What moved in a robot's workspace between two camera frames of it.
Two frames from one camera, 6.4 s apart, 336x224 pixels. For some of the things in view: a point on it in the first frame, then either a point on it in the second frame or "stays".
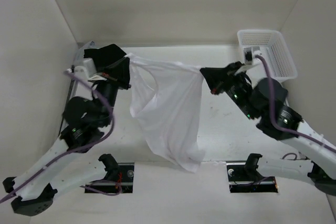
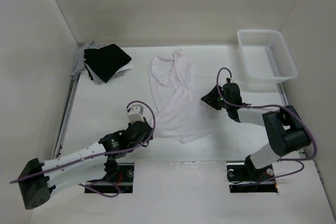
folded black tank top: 104,55 stays
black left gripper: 118,73 -> 147,134
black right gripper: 217,77 -> 210,98
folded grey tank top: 80,56 stays
